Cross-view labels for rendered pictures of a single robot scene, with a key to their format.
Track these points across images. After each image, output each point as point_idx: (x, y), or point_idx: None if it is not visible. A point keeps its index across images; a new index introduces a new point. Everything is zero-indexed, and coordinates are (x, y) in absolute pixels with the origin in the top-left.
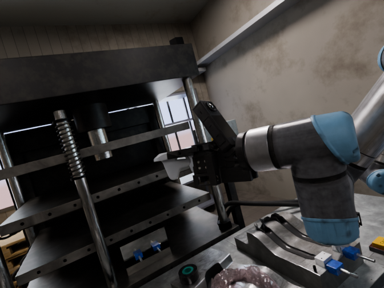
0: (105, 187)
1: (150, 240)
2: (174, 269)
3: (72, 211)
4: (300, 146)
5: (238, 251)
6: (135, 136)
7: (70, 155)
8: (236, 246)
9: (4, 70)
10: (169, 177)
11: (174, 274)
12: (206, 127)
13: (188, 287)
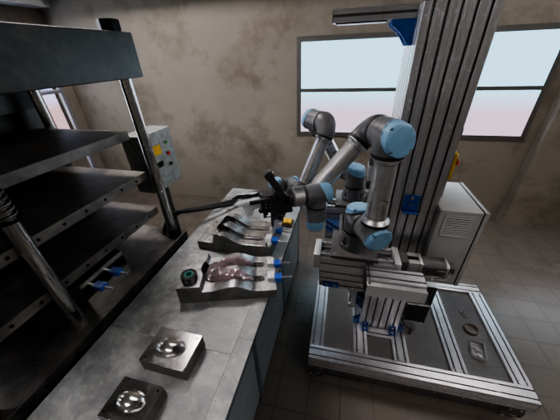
0: (32, 224)
1: (109, 267)
2: (151, 282)
3: (5, 266)
4: (317, 197)
5: (202, 250)
6: (68, 153)
7: None
8: (197, 247)
9: None
10: (247, 215)
11: (154, 286)
12: (272, 186)
13: (194, 284)
